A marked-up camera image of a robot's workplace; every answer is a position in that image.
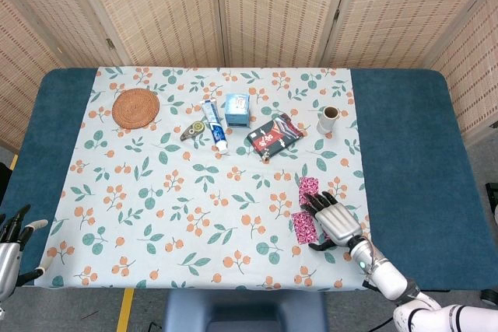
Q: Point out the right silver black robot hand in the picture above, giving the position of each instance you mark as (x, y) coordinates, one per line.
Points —
(338, 223)

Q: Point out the black patterned pouch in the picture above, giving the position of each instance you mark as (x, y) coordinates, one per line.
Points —
(274, 137)

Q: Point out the floral print tablecloth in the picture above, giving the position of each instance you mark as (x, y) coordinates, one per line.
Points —
(194, 211)

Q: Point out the black white floor device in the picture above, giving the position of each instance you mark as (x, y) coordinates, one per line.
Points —
(493, 200)

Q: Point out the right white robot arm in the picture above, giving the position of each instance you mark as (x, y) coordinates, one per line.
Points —
(385, 273)

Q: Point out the correction tape dispenser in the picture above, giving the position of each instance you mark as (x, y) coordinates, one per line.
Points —
(193, 130)

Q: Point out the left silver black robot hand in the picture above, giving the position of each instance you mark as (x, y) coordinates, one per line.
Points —
(8, 266)

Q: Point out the small white cup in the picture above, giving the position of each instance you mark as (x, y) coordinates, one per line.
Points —
(326, 122)

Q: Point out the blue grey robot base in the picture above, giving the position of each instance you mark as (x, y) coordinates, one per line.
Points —
(245, 308)

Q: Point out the blue white toothpaste tube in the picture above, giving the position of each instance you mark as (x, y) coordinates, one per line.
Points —
(215, 126)

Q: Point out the small light blue box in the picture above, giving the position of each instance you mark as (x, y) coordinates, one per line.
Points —
(237, 112)

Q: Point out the round woven rattan coaster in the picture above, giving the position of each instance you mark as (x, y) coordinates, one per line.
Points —
(135, 108)

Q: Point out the metal screen hinge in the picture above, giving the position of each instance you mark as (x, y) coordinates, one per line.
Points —
(111, 44)
(337, 14)

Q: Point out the blue fabric table cover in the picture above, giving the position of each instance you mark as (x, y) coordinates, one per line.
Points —
(408, 133)

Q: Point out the pink patterned folding cloth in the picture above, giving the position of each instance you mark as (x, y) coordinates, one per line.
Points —
(305, 231)

